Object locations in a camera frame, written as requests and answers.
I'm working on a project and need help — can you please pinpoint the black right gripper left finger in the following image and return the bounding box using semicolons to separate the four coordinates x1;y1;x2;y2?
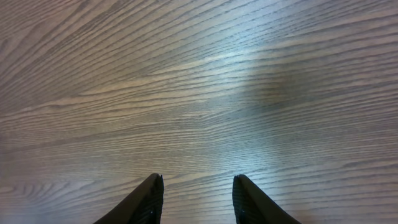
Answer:
95;173;164;224

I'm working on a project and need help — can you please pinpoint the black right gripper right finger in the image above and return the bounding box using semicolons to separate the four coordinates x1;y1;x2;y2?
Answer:
232;174;300;224

